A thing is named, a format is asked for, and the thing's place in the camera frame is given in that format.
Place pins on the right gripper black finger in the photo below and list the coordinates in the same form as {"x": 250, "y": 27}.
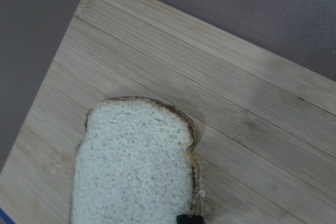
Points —
{"x": 186, "y": 219}

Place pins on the white bread slice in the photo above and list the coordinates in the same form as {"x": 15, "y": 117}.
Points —
{"x": 136, "y": 164}

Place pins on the wooden cutting board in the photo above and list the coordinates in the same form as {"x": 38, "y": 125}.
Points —
{"x": 267, "y": 150}

